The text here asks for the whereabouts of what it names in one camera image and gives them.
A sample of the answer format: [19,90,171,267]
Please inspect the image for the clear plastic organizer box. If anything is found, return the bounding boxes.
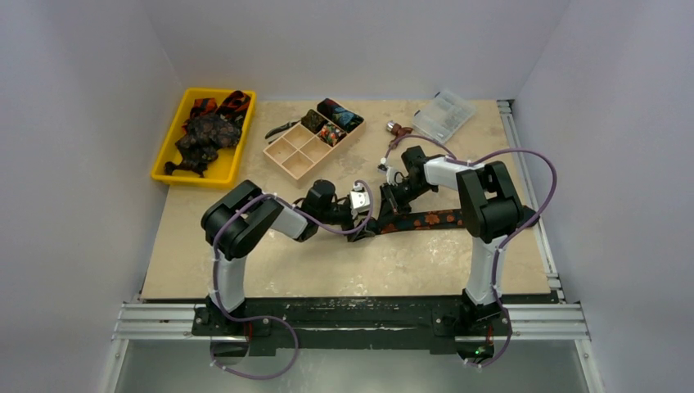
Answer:
[412,90,476,144]

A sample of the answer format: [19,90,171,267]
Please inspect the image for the purple cable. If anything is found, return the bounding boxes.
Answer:
[379,133,558,370]
[208,179,375,381]

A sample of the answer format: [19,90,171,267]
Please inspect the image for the red black striped tie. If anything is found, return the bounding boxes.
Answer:
[183,90,253,131]

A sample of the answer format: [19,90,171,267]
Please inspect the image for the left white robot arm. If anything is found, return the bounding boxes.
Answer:
[201,180,374,335]

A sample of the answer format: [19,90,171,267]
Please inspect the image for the rolled olive patterned tie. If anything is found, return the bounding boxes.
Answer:
[300,109,328,134]

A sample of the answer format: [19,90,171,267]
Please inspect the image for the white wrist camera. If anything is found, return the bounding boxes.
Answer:
[349,182,372,218]
[377,157,405,186]

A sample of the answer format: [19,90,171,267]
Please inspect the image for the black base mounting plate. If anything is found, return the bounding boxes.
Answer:
[192,295,511,359]

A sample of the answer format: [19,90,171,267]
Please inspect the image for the rolled blue floral tie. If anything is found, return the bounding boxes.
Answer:
[317,98,364,133]

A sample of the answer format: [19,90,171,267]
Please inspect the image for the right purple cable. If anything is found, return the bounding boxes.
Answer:
[379,133,558,370]

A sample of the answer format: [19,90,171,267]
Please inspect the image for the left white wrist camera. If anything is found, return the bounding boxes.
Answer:
[349,182,372,218]

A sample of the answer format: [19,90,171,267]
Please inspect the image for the brown metal pipe fitting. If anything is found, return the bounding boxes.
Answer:
[385,120,413,148]

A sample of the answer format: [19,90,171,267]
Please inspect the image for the dark patterned tie pile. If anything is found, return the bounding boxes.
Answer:
[164,115,242,178]

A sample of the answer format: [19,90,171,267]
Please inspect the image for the black pliers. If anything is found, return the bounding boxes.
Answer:
[264,120,299,144]

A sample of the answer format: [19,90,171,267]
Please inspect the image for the dark orange floral tie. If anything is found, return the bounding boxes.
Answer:
[374,208,538,235]

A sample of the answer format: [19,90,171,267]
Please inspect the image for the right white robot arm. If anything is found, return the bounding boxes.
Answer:
[373,147,525,333]

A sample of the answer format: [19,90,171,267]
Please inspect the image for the yellow plastic bin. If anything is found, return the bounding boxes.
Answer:
[151,88,256,189]

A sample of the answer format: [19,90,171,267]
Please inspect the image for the wooden compartment box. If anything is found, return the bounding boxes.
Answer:
[264,103,366,181]

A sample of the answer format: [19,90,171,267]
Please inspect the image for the rolled colourful floral tie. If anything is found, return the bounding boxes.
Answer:
[317,123,348,147]

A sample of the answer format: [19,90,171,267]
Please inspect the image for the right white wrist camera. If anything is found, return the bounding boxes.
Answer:
[377,157,405,186]

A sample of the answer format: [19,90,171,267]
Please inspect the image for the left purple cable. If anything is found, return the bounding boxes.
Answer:
[208,179,375,381]

